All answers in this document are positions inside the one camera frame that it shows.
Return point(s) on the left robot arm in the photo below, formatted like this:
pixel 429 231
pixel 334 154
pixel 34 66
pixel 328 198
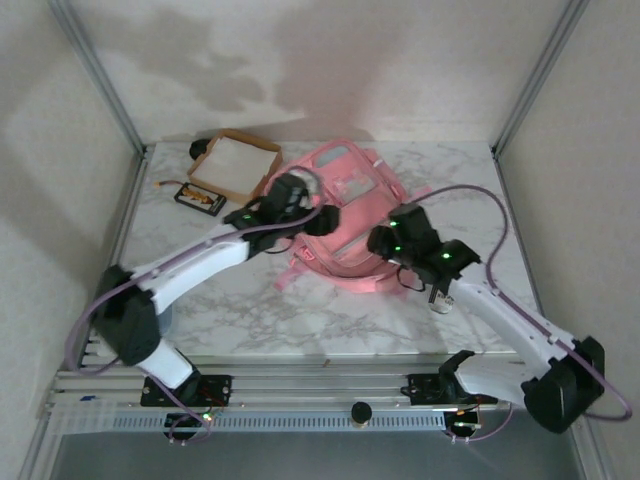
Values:
pixel 200 255

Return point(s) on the blue-grey glasses case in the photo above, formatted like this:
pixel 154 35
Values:
pixel 167 320

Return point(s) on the aluminium side rail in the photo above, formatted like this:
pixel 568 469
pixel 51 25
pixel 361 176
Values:
pixel 125 235

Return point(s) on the small printed can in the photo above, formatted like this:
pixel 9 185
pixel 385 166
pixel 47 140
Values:
pixel 442 302

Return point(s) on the black tray with orange items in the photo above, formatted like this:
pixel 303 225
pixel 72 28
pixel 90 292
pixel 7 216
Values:
pixel 200 200

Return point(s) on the small blue clip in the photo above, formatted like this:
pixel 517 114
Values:
pixel 87 398

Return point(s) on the black round object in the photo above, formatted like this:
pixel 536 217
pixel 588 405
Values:
pixel 197 149

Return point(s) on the pink school backpack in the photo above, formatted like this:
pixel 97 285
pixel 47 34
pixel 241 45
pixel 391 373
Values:
pixel 350 230

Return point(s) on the black round knob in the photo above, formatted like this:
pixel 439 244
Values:
pixel 361 412

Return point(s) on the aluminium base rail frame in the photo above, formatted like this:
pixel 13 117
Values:
pixel 320 377

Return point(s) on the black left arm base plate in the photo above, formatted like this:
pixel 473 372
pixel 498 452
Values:
pixel 220 390

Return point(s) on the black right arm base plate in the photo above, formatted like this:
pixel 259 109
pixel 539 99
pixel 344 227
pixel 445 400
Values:
pixel 420 390

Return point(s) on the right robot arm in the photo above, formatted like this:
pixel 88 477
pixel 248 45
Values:
pixel 500 310

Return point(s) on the cardboard tray with white paper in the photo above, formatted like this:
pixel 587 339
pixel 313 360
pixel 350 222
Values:
pixel 235 160

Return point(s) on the aluminium frame post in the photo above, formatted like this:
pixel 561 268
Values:
pixel 100 80
pixel 540 75

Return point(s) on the small controller board with LED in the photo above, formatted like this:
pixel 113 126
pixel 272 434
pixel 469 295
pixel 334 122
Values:
pixel 465 425
pixel 200 420

